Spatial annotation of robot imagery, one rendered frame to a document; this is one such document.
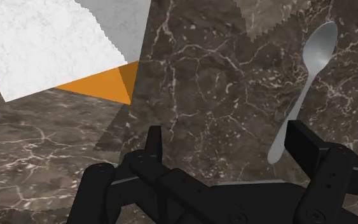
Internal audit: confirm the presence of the grey spoon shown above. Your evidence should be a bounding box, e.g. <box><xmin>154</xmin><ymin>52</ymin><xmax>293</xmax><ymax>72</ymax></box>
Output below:
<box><xmin>266</xmin><ymin>20</ymin><xmax>339</xmax><ymax>165</ymax></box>

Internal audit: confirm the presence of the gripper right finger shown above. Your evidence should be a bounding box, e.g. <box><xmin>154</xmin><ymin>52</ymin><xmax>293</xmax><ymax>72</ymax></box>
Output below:
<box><xmin>284</xmin><ymin>119</ymin><xmax>358</xmax><ymax>224</ymax></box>

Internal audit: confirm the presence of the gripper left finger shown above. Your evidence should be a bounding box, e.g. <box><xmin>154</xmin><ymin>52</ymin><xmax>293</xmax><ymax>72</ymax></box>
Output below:
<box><xmin>66</xmin><ymin>125</ymin><xmax>247</xmax><ymax>224</ymax></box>

